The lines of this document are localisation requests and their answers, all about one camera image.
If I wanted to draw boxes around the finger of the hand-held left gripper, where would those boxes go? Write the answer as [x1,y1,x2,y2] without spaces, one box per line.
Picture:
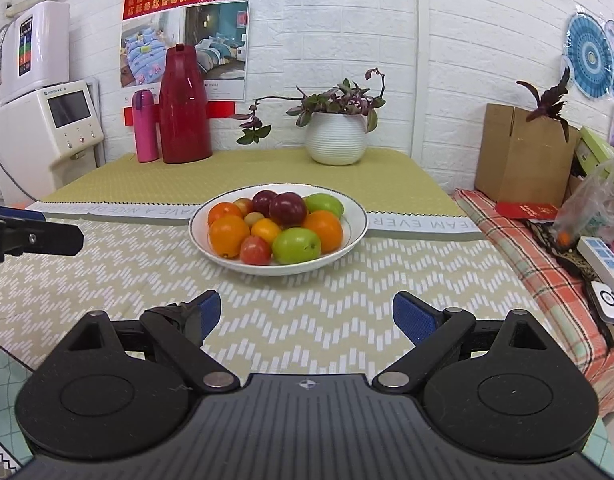
[0,219,85,264]
[0,204,46,222]

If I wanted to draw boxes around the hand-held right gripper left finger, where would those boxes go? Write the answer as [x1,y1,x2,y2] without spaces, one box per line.
[67,290,240,394]

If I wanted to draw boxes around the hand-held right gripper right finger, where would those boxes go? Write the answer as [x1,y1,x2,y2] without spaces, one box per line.
[372,290,563,393]

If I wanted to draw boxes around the large orange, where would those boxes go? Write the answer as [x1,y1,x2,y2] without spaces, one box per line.
[208,215,251,259]

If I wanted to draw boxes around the small yellow orange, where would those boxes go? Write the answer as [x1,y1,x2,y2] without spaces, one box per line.
[250,218,283,245]

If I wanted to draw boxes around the mandarin orange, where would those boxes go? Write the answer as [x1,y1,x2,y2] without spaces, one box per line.
[207,202,244,226]

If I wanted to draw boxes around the large green apple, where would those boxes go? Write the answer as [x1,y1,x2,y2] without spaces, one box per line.
[272,227,322,265]

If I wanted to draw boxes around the white plate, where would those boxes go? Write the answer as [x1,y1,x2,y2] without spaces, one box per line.
[188,183,369,277]

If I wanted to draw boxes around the dark red apple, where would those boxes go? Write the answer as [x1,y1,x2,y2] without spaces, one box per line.
[269,192,308,228]
[251,190,279,218]

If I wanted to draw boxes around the dark red apple back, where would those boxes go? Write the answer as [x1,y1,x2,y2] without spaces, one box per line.
[269,192,308,228]

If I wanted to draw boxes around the small green apple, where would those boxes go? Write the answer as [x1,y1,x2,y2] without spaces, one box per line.
[305,193,346,218]

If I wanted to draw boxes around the white appliance with screen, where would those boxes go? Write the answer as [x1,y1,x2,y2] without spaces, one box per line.
[0,79,106,203]

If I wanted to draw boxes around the orange plaid blanket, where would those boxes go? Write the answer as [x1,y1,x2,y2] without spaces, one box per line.
[452,189,614,416]

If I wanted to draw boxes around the pink bottle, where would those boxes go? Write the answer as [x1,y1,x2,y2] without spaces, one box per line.
[132,89,160,163]

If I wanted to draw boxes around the black patterned cloth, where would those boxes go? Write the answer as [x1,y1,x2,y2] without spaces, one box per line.
[524,217,605,293]

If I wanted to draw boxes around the red envelope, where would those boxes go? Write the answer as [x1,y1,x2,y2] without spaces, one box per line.
[494,201,559,222]

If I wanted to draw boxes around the red thermos jug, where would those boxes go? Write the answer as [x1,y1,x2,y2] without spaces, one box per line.
[159,44,213,164]

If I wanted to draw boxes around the cardboard box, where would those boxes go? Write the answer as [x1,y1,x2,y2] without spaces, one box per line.
[474,103,583,208]

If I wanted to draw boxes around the white remote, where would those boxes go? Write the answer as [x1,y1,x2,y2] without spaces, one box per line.
[590,281,614,326]

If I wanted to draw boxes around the white pot purple plant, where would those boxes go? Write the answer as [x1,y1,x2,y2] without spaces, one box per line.
[231,67,387,166]

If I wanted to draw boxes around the white blue power strip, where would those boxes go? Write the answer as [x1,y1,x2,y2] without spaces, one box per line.
[577,235,614,297]

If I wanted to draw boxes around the clear plastic bag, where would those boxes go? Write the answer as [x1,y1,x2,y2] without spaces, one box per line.
[552,157,614,253]

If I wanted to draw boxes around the green box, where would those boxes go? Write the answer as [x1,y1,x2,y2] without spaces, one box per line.
[574,127,614,186]

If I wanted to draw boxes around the dark purple plant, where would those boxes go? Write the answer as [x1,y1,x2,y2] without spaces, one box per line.
[516,66,572,143]

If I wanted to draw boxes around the large blue round fan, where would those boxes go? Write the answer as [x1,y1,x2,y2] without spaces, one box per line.
[564,12,614,98]

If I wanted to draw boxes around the white wall water purifier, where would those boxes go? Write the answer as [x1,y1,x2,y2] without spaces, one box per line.
[0,1,71,106]

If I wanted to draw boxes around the wall calendar poster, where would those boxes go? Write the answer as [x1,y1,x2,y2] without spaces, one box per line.
[119,0,250,125]

